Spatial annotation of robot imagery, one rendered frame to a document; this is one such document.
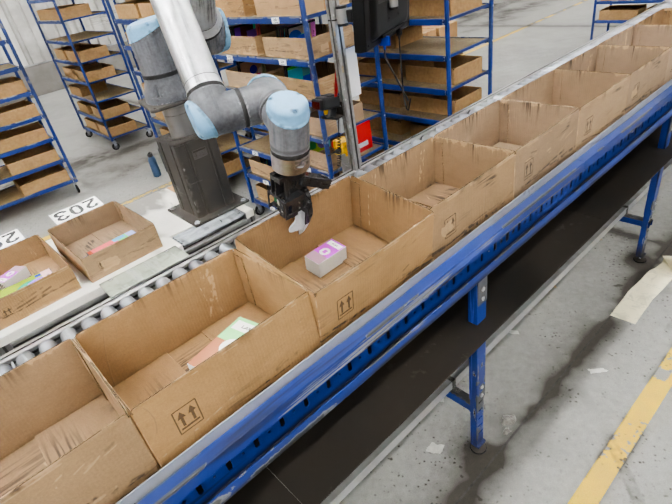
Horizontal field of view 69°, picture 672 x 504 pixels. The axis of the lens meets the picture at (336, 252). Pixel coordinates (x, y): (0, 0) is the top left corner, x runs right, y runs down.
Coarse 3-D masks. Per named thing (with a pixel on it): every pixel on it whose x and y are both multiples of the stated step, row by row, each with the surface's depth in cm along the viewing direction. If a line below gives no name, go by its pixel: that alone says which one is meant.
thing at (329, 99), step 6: (324, 96) 204; (330, 96) 203; (312, 102) 203; (318, 102) 200; (324, 102) 201; (330, 102) 203; (336, 102) 205; (312, 108) 205; (318, 108) 202; (324, 108) 202; (330, 108) 205; (336, 108) 208; (324, 114) 207; (330, 114) 207
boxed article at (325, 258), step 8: (320, 248) 130; (328, 248) 130; (336, 248) 130; (344, 248) 130; (312, 256) 128; (320, 256) 128; (328, 256) 127; (336, 256) 129; (344, 256) 131; (312, 264) 127; (320, 264) 125; (328, 264) 128; (336, 264) 130; (312, 272) 129; (320, 272) 127
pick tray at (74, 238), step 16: (96, 208) 204; (112, 208) 208; (128, 208) 198; (64, 224) 197; (80, 224) 201; (96, 224) 206; (112, 224) 210; (128, 224) 207; (144, 224) 192; (64, 240) 199; (80, 240) 202; (96, 240) 199; (128, 240) 178; (144, 240) 182; (160, 240) 187; (64, 256) 193; (80, 256) 190; (96, 256) 172; (112, 256) 176; (128, 256) 180; (96, 272) 173; (112, 272) 177
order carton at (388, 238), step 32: (320, 192) 130; (352, 192) 138; (384, 192) 129; (288, 224) 127; (320, 224) 136; (352, 224) 145; (384, 224) 135; (416, 224) 115; (256, 256) 111; (288, 256) 132; (352, 256) 133; (384, 256) 111; (416, 256) 121; (320, 288) 124; (352, 288) 107; (384, 288) 117; (320, 320) 104; (352, 320) 113
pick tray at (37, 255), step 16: (32, 240) 191; (0, 256) 185; (16, 256) 189; (32, 256) 193; (48, 256) 194; (0, 272) 187; (32, 272) 185; (64, 272) 166; (32, 288) 161; (48, 288) 164; (64, 288) 168; (80, 288) 172; (0, 304) 155; (16, 304) 159; (32, 304) 162; (48, 304) 166; (0, 320) 157; (16, 320) 160
